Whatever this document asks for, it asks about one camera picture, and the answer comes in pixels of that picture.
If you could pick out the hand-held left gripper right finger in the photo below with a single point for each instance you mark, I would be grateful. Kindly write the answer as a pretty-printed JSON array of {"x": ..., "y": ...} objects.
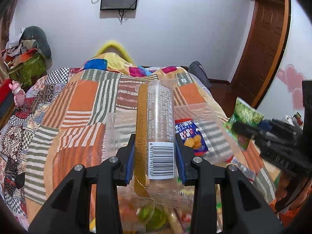
[{"x": 180, "y": 162}]

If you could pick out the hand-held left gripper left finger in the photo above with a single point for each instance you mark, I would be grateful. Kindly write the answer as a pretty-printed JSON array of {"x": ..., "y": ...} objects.
[{"x": 130, "y": 159}]

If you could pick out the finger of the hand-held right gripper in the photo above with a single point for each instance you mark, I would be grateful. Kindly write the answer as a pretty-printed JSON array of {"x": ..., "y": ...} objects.
[
  {"x": 243, "y": 129},
  {"x": 275, "y": 126}
]

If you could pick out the green snack packet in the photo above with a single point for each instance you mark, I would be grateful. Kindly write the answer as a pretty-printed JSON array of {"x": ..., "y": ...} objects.
[{"x": 245, "y": 113}]

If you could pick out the blue cracker snack packet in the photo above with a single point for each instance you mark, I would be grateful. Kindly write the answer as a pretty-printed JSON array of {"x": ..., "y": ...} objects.
[{"x": 192, "y": 136}]

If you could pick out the clear plastic box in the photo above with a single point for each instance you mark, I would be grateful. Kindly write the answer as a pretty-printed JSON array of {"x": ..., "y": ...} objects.
[{"x": 207, "y": 126}]

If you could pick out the clear snack tube gold band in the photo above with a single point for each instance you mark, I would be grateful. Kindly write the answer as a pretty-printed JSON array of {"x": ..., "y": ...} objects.
[{"x": 159, "y": 126}]

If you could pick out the pile of snack packets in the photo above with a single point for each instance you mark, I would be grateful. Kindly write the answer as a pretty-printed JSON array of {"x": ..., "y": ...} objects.
[{"x": 156, "y": 214}]

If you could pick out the striped patchwork blanket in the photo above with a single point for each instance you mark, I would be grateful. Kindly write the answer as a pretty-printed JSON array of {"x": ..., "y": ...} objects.
[{"x": 80, "y": 117}]

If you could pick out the dark grey bag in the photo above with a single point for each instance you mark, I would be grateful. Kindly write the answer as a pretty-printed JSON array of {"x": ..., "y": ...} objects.
[{"x": 198, "y": 74}]

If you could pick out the brown wooden door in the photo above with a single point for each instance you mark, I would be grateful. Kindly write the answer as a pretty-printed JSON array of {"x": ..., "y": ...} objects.
[{"x": 263, "y": 51}]

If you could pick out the yellow pillow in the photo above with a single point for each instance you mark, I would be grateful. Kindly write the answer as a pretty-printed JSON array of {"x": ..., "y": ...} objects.
[{"x": 113, "y": 48}]

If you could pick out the pink plush toy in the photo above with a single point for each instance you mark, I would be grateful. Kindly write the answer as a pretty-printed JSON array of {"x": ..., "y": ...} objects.
[{"x": 18, "y": 95}]

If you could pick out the red box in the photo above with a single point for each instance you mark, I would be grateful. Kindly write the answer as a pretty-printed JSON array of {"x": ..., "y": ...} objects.
[{"x": 4, "y": 91}]

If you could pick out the grey cushion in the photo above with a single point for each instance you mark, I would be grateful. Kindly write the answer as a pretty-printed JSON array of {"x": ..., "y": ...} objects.
[{"x": 40, "y": 39}]

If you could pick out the pink heart wall sticker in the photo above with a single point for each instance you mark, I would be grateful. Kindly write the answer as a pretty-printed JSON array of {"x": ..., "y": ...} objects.
[{"x": 292, "y": 82}]

